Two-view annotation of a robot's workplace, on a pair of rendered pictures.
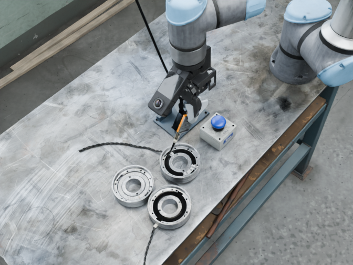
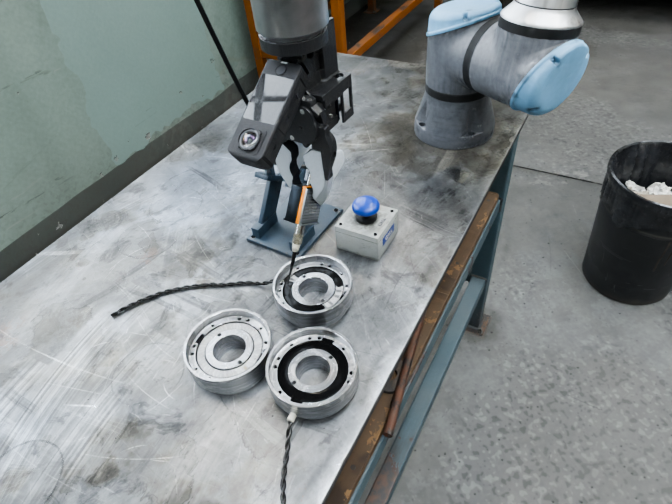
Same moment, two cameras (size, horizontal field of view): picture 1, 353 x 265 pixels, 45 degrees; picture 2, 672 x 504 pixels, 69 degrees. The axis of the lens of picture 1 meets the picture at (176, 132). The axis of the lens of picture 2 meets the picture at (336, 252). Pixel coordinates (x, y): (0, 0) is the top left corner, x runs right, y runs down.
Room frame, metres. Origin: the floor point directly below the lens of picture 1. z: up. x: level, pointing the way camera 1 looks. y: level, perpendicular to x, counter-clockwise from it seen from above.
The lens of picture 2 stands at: (0.13, 0.06, 1.32)
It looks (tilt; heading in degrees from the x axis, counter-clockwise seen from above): 44 degrees down; 347
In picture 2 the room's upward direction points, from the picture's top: 7 degrees counter-clockwise
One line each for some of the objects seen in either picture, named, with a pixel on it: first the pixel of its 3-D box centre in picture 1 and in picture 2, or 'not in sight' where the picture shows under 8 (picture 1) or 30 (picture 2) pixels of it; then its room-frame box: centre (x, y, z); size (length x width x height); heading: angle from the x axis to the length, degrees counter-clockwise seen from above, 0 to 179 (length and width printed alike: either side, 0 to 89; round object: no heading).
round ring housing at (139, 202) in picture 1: (133, 186); (231, 352); (0.51, 0.12, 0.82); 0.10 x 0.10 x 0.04
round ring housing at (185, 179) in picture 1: (180, 163); (313, 292); (0.57, 0.00, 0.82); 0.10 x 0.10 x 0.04
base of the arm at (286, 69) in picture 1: (297, 54); (455, 105); (0.89, -0.38, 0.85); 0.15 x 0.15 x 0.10
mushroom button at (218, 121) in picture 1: (218, 125); (366, 215); (0.66, -0.11, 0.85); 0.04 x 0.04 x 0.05
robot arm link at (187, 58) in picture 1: (186, 46); (287, 8); (0.65, -0.04, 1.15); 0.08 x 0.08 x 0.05
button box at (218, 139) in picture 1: (219, 130); (368, 225); (0.66, -0.12, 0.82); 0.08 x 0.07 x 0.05; 133
